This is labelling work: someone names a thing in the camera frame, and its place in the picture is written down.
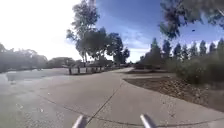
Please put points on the group of tall trees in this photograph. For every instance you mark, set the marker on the group of tall trees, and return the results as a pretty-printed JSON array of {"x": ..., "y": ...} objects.
[{"x": 95, "y": 40}]

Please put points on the grey concrete path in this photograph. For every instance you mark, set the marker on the grey concrete path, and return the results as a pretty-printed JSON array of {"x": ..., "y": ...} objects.
[{"x": 110, "y": 96}]

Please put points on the brown mulch bed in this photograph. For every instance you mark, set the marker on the brown mulch bed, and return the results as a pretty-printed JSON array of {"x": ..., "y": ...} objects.
[{"x": 173, "y": 88}]

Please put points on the robot's own part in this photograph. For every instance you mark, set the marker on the robot's own part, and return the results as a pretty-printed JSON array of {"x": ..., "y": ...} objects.
[
  {"x": 79, "y": 122},
  {"x": 146, "y": 120}
]

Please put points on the row of conifer trees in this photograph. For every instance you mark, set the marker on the row of conifer trees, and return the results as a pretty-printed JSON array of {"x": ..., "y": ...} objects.
[{"x": 180, "y": 51}]

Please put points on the grey asphalt road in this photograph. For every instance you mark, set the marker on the grey asphalt road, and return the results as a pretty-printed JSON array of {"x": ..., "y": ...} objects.
[{"x": 30, "y": 74}]

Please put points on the overhanging tree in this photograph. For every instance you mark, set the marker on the overhanging tree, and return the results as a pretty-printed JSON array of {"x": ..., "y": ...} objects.
[{"x": 180, "y": 13}]

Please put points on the bushes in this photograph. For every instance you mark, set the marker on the bushes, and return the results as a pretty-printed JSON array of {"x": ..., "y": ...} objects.
[{"x": 200, "y": 70}]

